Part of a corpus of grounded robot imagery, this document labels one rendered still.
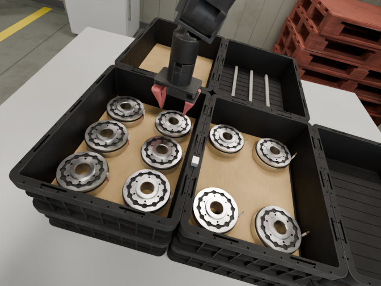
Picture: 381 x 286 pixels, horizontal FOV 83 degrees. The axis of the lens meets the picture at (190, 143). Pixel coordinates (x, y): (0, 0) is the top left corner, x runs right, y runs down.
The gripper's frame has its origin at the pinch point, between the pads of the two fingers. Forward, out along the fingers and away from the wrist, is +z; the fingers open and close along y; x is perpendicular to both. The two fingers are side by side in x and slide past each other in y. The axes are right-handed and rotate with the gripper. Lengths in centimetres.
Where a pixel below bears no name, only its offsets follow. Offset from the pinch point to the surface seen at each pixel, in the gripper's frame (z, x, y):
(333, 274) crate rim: -1.6, 26.5, -38.7
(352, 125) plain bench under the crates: 19, -59, -77
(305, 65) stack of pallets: 41, -171, -73
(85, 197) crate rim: -1.3, 30.2, 4.4
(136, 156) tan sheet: 8.3, 12.5, 3.9
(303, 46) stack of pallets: 28, -172, -62
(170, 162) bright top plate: 5.4, 12.3, -4.8
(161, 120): 5.2, 0.0, 2.7
